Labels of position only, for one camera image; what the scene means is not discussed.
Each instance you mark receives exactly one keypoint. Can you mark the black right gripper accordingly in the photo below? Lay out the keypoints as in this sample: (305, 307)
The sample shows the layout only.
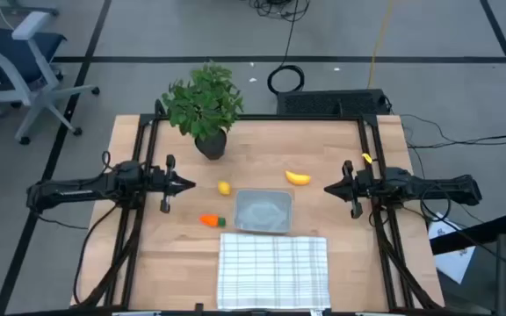
(360, 184)

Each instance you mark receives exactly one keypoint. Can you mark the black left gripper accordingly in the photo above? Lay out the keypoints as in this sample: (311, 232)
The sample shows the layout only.
(165, 182)

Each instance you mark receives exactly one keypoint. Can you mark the yellow toy lemon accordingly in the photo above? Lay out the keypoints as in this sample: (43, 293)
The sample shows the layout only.
(224, 188)

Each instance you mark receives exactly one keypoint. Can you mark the yellow toy banana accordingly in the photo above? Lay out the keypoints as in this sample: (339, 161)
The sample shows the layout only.
(298, 178)

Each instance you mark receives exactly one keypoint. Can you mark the orange toy carrot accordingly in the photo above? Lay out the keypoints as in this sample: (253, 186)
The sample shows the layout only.
(209, 220)

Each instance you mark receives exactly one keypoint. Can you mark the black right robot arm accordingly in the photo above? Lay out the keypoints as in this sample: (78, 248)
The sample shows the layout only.
(437, 188)

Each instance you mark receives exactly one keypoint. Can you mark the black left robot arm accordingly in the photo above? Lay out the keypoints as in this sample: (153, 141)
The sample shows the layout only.
(81, 188)

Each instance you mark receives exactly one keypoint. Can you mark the clear plastic tupperware container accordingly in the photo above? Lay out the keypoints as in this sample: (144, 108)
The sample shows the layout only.
(263, 210)

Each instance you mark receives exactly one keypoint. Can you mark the yellow tag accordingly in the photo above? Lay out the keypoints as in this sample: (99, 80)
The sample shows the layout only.
(366, 158)

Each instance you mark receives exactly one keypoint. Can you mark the green potted plant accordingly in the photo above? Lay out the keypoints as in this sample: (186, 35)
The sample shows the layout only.
(202, 105)

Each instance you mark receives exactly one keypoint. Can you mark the black computer case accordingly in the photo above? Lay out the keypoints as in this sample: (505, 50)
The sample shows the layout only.
(332, 102)

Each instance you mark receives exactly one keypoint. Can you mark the white checked kitchen towel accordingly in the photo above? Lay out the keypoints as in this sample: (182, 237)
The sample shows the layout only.
(273, 271)

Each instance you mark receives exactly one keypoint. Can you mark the white paper sheet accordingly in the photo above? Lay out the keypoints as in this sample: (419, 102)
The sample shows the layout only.
(453, 259)

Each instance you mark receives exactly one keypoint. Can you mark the black beam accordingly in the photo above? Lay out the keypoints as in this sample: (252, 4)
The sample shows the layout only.
(477, 234)

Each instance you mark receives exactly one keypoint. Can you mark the white blue office chair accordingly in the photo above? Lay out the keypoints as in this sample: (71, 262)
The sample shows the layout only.
(20, 61)

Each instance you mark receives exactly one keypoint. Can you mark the grey furniture base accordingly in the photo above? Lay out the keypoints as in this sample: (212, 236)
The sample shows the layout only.
(20, 6)

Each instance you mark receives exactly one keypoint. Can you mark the black aluminium table frame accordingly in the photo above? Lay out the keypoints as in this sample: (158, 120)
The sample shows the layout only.
(147, 131)

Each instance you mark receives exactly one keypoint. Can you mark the black table-level camera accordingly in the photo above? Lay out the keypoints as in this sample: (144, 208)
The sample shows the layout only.
(199, 307)

